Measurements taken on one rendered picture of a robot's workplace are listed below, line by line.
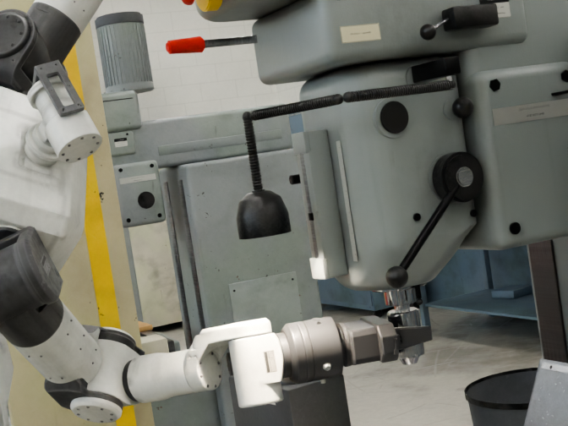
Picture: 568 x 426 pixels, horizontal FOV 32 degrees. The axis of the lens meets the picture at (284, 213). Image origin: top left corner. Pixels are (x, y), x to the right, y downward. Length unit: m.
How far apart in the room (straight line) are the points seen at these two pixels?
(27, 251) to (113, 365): 0.30
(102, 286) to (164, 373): 1.60
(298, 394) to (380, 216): 0.49
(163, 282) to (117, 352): 8.35
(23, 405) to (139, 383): 1.57
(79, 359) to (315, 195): 0.42
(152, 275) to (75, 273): 6.81
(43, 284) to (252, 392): 0.33
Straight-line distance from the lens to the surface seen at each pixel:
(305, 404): 1.75
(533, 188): 1.46
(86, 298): 3.07
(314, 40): 1.33
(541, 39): 1.51
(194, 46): 1.45
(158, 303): 9.88
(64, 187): 1.45
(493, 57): 1.45
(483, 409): 3.40
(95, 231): 3.06
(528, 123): 1.47
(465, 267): 8.68
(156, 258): 9.86
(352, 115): 1.35
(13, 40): 1.58
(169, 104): 10.91
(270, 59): 1.46
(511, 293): 7.62
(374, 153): 1.35
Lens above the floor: 1.51
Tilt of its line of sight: 3 degrees down
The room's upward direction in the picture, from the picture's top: 9 degrees counter-clockwise
